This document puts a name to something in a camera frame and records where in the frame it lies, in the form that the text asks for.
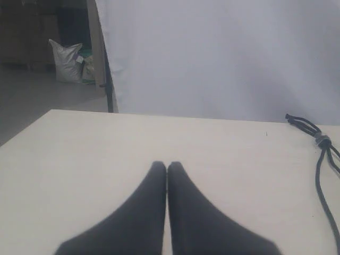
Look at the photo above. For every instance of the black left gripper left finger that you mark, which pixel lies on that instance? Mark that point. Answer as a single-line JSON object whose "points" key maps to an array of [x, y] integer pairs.
{"points": [[136, 227]]}

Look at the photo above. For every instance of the black backdrop stand pole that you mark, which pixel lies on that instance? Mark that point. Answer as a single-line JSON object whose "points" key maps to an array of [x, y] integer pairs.
{"points": [[108, 86]]}

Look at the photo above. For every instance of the green printed bag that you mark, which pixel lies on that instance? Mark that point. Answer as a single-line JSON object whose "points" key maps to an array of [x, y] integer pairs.
{"points": [[88, 73]]}

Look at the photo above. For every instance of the white backdrop cloth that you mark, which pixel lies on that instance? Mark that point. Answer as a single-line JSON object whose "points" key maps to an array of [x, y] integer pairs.
{"points": [[233, 60]]}

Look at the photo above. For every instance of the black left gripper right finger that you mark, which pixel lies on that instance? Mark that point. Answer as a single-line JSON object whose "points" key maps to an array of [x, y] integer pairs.
{"points": [[198, 227]]}

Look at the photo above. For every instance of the white woven sack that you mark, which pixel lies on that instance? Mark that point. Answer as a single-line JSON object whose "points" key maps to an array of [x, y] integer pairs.
{"points": [[68, 69]]}

